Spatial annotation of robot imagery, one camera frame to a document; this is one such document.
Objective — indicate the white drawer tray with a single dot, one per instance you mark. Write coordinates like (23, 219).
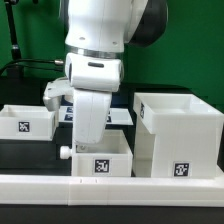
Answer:
(112, 157)
(19, 122)

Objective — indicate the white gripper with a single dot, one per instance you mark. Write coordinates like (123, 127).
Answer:
(90, 111)

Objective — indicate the white rear drawer tray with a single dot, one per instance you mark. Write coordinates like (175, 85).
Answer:
(19, 122)

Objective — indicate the white front drawer tray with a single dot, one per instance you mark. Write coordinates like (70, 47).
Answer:
(112, 157)

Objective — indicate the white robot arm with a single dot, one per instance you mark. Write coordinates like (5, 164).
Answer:
(98, 30)

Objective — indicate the white drawer cabinet box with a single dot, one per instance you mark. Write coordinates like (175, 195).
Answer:
(177, 136)

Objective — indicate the white L-shaped table fence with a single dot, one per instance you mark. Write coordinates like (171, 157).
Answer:
(39, 189)

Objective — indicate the black camera stand pole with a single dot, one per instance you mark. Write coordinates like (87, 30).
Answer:
(14, 71)

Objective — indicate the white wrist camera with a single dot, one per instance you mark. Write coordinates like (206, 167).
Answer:
(54, 92)

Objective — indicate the white fiducial marker board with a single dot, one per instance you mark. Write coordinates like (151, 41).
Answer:
(114, 116)

